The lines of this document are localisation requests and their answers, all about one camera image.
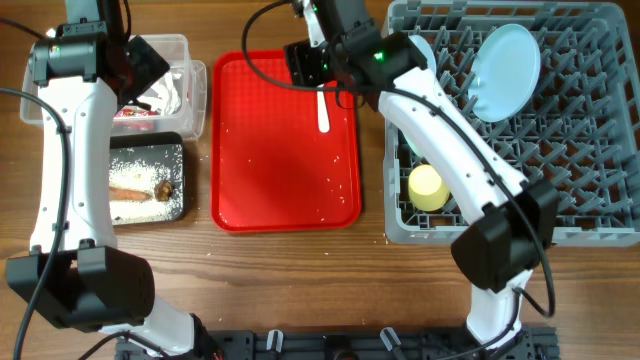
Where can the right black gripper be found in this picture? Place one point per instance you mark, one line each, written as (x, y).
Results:
(299, 57)

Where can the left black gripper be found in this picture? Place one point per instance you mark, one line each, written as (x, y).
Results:
(148, 65)

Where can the red snack wrapper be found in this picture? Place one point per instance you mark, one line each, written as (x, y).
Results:
(134, 113)

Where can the white tissue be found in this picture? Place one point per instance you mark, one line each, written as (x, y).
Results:
(163, 96)

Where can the white plastic spoon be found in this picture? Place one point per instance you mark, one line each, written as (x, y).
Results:
(322, 112)

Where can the white rice grains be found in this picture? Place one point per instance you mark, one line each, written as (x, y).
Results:
(145, 200)

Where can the light blue bowl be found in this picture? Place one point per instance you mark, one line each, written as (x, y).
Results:
(427, 52)

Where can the brown carrot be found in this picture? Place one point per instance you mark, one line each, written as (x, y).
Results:
(127, 195)

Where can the dark brown food scrap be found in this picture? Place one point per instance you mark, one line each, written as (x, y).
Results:
(163, 191)

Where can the yellow plastic cup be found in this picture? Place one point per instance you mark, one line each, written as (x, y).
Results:
(427, 190)

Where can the light blue plate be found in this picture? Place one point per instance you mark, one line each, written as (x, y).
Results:
(506, 72)

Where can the green bowl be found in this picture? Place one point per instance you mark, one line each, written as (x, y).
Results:
(413, 147)

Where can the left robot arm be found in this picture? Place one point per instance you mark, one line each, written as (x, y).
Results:
(74, 275)

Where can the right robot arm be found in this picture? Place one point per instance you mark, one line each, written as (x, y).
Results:
(510, 220)

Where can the clear plastic waste bin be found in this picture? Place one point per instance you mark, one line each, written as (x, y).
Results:
(102, 87)

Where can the grey dishwasher rack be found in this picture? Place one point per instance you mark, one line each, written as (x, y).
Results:
(580, 129)

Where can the black plastic tray bin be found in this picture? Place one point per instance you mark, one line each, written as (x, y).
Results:
(150, 175)

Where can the red serving tray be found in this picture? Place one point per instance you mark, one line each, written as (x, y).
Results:
(272, 170)

